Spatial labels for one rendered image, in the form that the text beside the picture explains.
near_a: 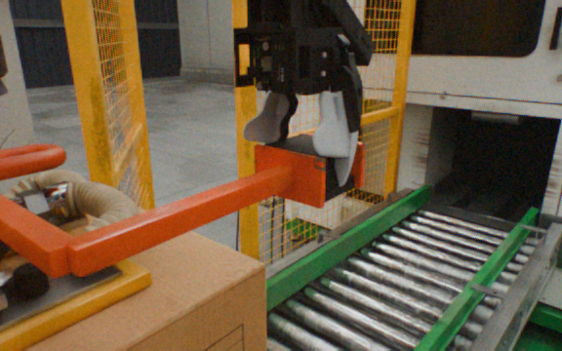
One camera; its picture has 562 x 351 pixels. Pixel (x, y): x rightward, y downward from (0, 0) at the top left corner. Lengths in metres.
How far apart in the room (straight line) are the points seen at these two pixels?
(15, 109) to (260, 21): 1.22
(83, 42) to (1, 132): 0.60
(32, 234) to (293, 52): 0.23
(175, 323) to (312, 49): 0.29
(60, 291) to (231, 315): 0.18
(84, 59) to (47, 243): 0.75
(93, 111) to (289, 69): 0.72
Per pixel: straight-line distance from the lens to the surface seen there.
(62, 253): 0.30
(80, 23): 1.02
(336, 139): 0.40
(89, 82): 1.02
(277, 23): 0.37
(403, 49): 2.16
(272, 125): 0.46
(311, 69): 0.38
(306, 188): 0.41
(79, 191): 0.56
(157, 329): 0.44
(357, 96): 0.41
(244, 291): 0.51
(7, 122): 1.54
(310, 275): 1.46
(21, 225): 0.34
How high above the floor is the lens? 1.35
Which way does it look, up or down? 19 degrees down
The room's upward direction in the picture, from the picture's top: straight up
